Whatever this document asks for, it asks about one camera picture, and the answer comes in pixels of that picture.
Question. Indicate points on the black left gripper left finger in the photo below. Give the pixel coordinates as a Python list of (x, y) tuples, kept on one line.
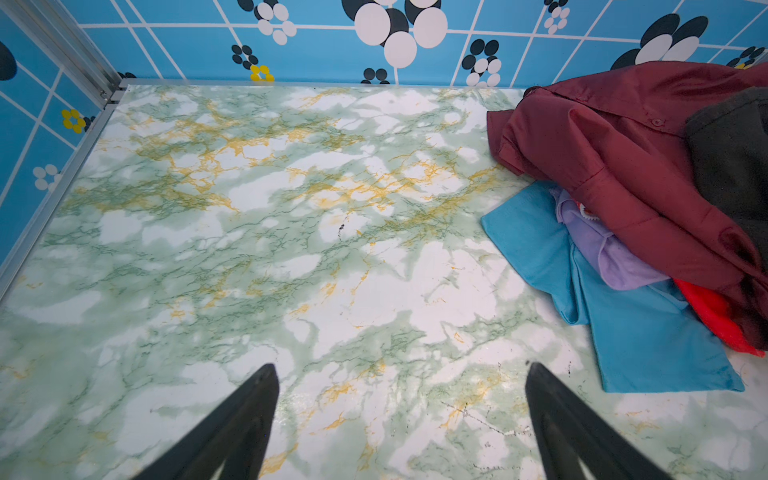
[(231, 442)]

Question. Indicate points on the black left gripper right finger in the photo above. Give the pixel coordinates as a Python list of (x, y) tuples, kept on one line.
[(572, 438)]

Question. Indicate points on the maroon button shirt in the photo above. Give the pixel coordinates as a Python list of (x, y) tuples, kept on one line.
[(615, 141)]

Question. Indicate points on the teal blue cloth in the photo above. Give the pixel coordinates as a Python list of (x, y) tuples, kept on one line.
[(647, 340)]

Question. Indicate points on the lilac purple cloth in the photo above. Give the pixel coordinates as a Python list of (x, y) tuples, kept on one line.
[(616, 265)]

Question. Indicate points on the red cloth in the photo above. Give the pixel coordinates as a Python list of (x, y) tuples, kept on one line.
[(718, 315)]

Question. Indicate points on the dark grey cloth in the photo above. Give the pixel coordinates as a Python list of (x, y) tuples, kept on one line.
[(728, 147)]

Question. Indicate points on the aluminium frame corner post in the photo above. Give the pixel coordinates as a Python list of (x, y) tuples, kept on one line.
[(53, 29)]

